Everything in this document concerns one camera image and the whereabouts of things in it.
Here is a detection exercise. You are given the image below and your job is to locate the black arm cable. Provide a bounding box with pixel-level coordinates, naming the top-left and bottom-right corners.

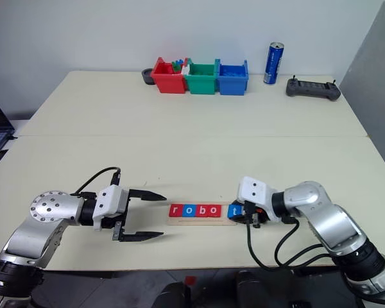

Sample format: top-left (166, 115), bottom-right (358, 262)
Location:
top-left (244, 220), bottom-right (334, 269)
top-left (70, 166), bottom-right (122, 197)

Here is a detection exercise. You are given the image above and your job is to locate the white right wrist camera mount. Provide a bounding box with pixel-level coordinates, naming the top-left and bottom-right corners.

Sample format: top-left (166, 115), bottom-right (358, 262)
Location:
top-left (237, 176), bottom-right (282, 223)

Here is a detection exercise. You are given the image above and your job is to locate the blue toy bricks pile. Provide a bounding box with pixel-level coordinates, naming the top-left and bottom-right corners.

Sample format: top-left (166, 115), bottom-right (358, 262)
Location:
top-left (221, 65), bottom-right (244, 78)

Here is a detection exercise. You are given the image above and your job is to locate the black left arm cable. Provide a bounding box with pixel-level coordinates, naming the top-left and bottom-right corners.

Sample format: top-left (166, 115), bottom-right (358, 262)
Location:
top-left (70, 166), bottom-right (122, 197)

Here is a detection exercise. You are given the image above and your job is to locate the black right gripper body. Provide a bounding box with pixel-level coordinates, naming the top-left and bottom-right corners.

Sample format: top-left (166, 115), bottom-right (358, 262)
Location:
top-left (242, 200), bottom-right (271, 229)

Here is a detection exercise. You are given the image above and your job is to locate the black round holder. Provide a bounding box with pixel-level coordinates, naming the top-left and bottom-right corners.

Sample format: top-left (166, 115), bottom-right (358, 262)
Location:
top-left (141, 67), bottom-right (157, 86)

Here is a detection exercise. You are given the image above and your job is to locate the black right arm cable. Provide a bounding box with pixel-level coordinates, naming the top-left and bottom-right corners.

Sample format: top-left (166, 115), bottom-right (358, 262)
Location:
top-left (244, 220), bottom-right (334, 269)

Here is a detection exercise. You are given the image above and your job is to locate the green plastic bin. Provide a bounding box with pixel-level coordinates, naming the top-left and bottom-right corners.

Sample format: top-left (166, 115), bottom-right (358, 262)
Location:
top-left (184, 58), bottom-right (220, 96)

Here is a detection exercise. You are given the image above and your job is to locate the blue letter block t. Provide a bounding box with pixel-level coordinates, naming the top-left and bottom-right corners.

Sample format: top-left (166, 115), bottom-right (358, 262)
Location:
top-left (227, 205), bottom-right (244, 219)

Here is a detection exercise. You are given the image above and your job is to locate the dark grey remote controller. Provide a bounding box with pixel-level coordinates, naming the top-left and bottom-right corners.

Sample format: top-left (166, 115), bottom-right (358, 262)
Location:
top-left (286, 74), bottom-right (342, 102)

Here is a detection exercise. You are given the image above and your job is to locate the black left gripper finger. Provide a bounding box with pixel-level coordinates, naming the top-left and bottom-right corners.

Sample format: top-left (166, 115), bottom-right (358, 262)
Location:
top-left (128, 189), bottom-right (167, 203)
top-left (119, 230), bottom-right (165, 243)

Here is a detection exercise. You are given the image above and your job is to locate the red plastic bin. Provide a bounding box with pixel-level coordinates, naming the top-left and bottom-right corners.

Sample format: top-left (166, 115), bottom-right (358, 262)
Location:
top-left (150, 56), bottom-right (189, 95)

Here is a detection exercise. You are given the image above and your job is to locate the blue plastic bin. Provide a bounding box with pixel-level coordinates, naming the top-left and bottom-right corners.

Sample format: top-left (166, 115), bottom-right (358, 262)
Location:
top-left (215, 58), bottom-right (250, 96)

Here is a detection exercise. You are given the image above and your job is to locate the blue drink can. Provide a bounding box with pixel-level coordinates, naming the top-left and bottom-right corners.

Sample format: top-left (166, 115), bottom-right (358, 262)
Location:
top-left (263, 41), bottom-right (286, 86)

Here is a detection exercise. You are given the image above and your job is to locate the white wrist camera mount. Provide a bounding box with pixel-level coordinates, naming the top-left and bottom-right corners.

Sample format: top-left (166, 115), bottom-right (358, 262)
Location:
top-left (237, 176), bottom-right (282, 223)
top-left (92, 185), bottom-right (130, 232)

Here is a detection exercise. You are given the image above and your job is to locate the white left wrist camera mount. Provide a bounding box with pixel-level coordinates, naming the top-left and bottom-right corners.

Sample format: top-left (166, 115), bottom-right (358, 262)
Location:
top-left (92, 185), bottom-right (130, 232)

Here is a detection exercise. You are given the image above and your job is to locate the wooden letter tray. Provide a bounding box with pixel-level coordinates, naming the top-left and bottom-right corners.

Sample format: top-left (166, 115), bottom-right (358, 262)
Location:
top-left (166, 201), bottom-right (240, 227)

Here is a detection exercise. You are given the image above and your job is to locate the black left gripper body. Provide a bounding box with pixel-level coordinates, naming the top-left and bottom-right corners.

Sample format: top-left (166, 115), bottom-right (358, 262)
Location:
top-left (99, 194), bottom-right (132, 242)

